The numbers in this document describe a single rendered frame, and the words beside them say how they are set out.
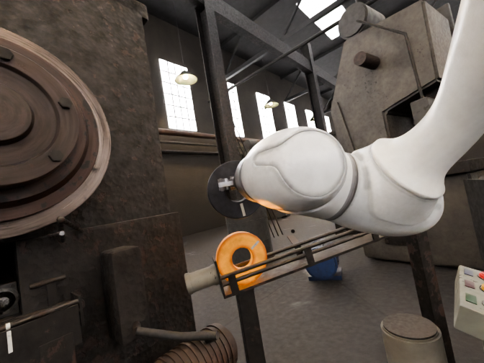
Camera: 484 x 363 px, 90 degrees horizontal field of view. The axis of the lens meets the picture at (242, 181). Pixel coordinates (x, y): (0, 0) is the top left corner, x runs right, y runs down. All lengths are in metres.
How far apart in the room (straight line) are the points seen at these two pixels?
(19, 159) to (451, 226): 2.67
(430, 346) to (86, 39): 1.28
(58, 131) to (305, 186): 0.54
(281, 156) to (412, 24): 2.67
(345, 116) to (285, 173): 2.75
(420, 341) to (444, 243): 2.03
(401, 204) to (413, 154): 0.06
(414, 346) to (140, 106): 1.07
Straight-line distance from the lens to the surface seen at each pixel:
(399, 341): 0.73
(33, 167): 0.63
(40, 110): 0.68
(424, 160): 0.34
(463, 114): 0.32
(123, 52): 1.12
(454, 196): 2.61
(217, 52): 5.70
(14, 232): 0.70
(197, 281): 0.74
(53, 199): 0.69
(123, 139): 0.96
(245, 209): 0.64
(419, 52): 2.77
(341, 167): 0.27
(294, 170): 0.25
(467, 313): 0.65
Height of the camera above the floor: 0.88
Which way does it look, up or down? 4 degrees up
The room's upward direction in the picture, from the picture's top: 10 degrees counter-clockwise
